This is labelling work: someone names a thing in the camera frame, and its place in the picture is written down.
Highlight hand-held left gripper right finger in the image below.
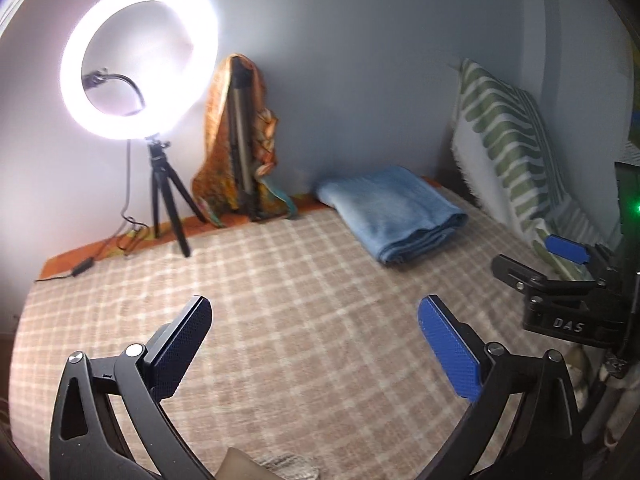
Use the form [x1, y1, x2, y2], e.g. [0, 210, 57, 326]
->
[417, 295, 586, 480]

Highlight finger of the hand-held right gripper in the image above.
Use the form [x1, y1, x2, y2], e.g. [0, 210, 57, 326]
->
[545, 234, 608, 273]
[491, 255, 551, 293]

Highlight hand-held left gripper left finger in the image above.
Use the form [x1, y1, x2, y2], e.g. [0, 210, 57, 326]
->
[48, 296, 217, 480]

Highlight light blue denim pants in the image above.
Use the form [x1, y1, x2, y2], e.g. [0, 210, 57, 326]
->
[315, 165, 468, 266]

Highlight beige checked blanket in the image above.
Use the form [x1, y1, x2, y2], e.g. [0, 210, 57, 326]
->
[10, 182, 621, 480]

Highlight green striped white pillow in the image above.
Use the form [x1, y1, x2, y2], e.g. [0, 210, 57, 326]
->
[450, 58, 623, 281]

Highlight grey knit cloth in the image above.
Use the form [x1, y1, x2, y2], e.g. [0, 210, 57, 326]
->
[220, 447, 321, 480]

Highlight small black tripod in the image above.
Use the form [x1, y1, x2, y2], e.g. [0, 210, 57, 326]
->
[145, 135, 208, 258]

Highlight orange patterned scarf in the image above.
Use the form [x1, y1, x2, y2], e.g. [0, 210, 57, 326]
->
[191, 53, 301, 228]

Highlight folded grey tripod stand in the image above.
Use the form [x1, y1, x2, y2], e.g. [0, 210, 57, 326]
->
[227, 62, 261, 221]

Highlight black gooseneck phone holder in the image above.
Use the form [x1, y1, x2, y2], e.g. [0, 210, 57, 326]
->
[82, 69, 147, 116]

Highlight black ring light cable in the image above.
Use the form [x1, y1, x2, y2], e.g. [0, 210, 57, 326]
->
[37, 140, 151, 281]

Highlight white ring light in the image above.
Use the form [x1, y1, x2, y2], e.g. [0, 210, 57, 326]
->
[60, 0, 221, 141]

